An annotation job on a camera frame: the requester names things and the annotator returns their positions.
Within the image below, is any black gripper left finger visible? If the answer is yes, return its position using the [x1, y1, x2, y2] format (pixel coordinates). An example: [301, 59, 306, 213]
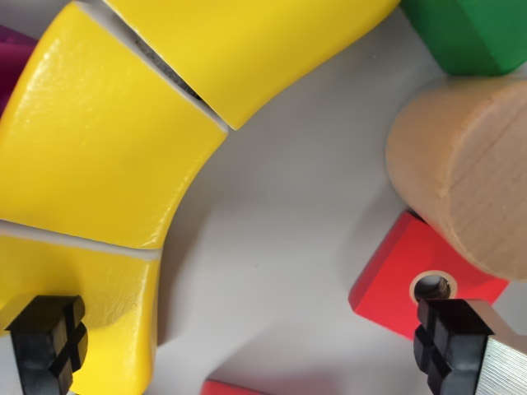
[0, 294, 89, 395]

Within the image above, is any large red block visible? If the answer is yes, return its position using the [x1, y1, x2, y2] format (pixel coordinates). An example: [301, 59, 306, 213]
[199, 379, 330, 395]

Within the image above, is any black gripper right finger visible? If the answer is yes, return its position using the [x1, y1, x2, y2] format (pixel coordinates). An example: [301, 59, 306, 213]
[412, 297, 527, 395]

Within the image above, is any green wooden cube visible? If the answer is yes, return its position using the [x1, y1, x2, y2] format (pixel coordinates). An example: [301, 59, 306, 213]
[399, 0, 527, 77]

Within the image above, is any yellow sliced wooden banana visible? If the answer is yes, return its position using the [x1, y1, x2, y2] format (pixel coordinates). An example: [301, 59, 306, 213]
[0, 0, 403, 395]

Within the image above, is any grey plastic bin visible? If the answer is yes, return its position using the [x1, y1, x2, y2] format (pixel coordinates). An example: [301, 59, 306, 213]
[0, 0, 527, 395]

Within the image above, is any magenta cube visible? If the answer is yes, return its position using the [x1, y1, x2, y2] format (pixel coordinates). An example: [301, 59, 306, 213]
[0, 25, 39, 120]

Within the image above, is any flat red block with hole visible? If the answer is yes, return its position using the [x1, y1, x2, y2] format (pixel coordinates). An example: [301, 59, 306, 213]
[347, 209, 511, 342]

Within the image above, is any natural wooden cylinder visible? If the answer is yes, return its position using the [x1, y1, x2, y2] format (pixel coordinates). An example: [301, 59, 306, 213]
[385, 78, 527, 282]

